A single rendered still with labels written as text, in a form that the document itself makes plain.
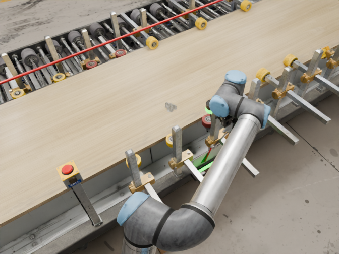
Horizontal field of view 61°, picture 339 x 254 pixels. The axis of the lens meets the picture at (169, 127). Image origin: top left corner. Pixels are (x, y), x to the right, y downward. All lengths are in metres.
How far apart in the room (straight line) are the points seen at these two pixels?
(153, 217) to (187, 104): 1.06
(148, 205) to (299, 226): 1.78
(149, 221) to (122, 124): 0.95
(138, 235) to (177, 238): 0.12
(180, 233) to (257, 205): 1.68
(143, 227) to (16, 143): 1.15
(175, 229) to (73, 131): 1.08
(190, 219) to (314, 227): 1.78
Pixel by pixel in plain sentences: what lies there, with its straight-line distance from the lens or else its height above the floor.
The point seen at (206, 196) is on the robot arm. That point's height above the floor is 1.38.
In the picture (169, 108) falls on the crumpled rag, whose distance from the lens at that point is 1.75.
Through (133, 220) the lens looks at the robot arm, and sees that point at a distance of 0.87.
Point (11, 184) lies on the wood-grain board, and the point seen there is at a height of 0.90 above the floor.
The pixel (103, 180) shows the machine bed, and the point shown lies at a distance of 1.74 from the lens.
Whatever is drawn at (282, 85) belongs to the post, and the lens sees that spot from 1.82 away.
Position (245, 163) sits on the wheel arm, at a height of 0.86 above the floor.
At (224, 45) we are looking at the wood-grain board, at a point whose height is 0.90.
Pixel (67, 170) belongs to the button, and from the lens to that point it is 1.19.
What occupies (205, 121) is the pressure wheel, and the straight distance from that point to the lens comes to 1.69.
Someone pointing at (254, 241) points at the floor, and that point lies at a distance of 2.36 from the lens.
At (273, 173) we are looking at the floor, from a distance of 2.65.
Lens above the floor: 2.18
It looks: 50 degrees down
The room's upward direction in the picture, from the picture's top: 3 degrees counter-clockwise
